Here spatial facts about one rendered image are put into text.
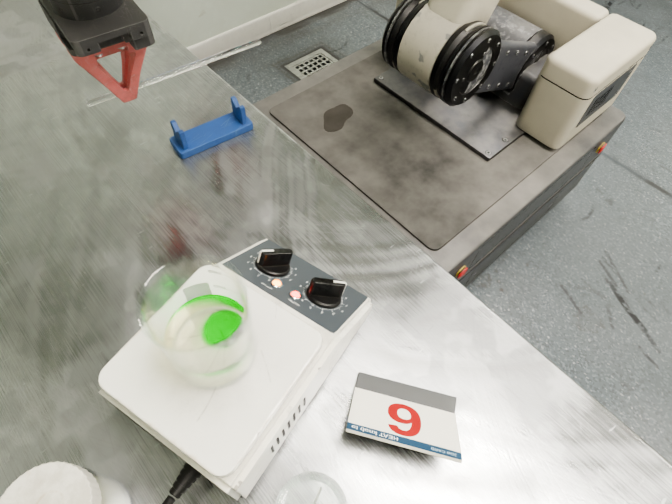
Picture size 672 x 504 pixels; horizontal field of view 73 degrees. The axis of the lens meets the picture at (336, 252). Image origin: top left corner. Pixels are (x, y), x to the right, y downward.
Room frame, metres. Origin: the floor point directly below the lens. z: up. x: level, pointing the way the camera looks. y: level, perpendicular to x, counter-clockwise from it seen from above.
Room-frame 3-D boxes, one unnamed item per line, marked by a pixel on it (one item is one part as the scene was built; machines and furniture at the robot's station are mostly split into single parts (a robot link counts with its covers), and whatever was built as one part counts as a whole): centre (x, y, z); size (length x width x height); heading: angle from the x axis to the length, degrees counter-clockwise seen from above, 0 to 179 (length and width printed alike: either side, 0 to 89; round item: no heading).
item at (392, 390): (0.10, -0.07, 0.77); 0.09 x 0.06 x 0.04; 80
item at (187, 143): (0.43, 0.17, 0.77); 0.10 x 0.03 x 0.04; 130
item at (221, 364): (0.11, 0.08, 0.88); 0.07 x 0.06 x 0.08; 67
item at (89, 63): (0.38, 0.23, 0.89); 0.07 x 0.07 x 0.09; 40
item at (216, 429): (0.11, 0.08, 0.83); 0.12 x 0.12 x 0.01; 61
